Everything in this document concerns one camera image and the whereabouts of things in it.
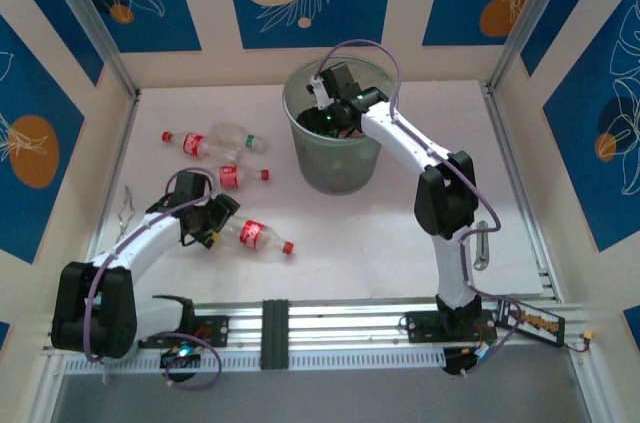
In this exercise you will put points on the cola bottle with red label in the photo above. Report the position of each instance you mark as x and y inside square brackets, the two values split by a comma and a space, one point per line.
[228, 176]

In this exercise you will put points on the large cola bottle red label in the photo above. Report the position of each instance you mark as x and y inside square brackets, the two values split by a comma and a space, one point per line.
[252, 235]

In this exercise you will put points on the small cola bottle red label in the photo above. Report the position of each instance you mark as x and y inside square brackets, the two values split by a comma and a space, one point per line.
[192, 144]

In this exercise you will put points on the clear bottle with green label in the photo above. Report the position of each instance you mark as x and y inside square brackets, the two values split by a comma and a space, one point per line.
[225, 133]

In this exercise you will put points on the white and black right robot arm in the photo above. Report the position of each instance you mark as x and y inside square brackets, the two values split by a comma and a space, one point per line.
[400, 138]

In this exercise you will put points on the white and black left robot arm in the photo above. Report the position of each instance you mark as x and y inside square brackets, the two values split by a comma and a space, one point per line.
[150, 238]

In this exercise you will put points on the translucent grey plastic bin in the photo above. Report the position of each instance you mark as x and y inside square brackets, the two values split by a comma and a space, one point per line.
[340, 168]

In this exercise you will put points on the silver metal tongs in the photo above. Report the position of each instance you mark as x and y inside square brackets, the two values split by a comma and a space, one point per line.
[125, 215]

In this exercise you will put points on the left controller board with light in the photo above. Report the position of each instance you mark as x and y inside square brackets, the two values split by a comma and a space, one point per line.
[180, 357]

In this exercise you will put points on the controller board with light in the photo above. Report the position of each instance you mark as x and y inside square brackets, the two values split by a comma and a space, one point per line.
[180, 357]
[457, 363]

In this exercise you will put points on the right controller board with light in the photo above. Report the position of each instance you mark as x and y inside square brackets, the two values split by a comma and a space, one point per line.
[457, 363]

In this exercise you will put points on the black power distribution board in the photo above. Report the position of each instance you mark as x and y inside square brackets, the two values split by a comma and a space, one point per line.
[537, 320]

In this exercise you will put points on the aluminium table side rail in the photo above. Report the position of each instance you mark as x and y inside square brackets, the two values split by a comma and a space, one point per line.
[510, 158]
[112, 168]

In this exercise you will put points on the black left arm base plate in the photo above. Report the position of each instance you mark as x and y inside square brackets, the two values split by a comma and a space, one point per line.
[217, 330]

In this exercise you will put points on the black rail bracket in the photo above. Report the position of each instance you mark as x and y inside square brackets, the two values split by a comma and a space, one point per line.
[275, 333]

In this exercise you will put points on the aluminium frame rail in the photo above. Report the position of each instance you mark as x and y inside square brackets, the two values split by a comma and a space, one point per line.
[340, 328]

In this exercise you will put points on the aluminium corner post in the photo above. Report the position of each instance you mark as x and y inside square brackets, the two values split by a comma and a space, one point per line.
[90, 18]
[530, 18]

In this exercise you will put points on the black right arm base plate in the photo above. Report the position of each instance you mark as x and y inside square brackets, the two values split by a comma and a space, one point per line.
[420, 328]

